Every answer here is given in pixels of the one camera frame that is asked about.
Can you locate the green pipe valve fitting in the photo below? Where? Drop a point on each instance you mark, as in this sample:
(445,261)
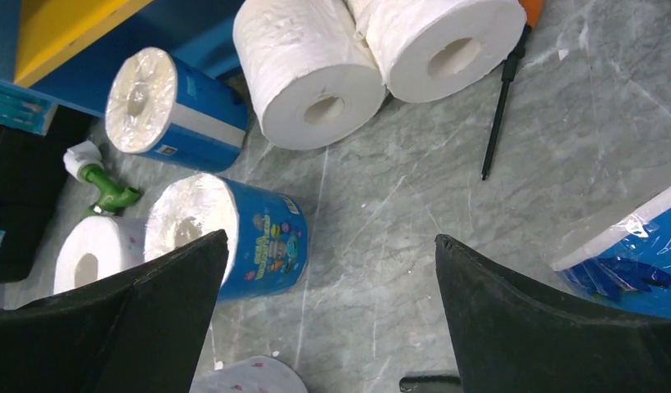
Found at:
(83,162)

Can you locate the blue cartoon wrapped roll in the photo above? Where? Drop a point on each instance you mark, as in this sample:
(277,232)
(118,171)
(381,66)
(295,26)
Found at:
(267,232)

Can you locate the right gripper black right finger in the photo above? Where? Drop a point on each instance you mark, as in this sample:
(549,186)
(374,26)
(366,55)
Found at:
(511,333)

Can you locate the plain white roll, left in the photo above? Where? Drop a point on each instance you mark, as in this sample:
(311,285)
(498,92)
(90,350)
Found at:
(311,81)

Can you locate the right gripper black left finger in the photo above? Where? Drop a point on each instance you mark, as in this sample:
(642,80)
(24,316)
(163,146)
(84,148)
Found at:
(141,330)

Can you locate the blue wrapped roll, rear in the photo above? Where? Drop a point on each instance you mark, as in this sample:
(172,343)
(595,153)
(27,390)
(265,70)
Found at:
(161,108)

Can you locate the blue wrapped roll, right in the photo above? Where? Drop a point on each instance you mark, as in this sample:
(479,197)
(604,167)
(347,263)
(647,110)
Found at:
(622,260)

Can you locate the blue shelf unit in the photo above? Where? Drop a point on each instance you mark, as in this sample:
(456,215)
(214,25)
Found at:
(69,52)

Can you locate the plain white roll, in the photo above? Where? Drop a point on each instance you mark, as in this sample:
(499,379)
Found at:
(431,49)
(311,81)

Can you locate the white floral roll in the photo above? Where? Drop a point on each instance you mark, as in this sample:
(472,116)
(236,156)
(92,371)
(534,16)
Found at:
(261,374)

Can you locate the orange handled screwdriver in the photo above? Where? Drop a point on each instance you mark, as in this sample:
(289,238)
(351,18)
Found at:
(533,10)

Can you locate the plain white roll, right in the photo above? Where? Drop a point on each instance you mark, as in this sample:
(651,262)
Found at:
(431,49)

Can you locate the white dotted roll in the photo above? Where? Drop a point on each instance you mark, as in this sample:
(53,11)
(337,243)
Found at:
(97,248)

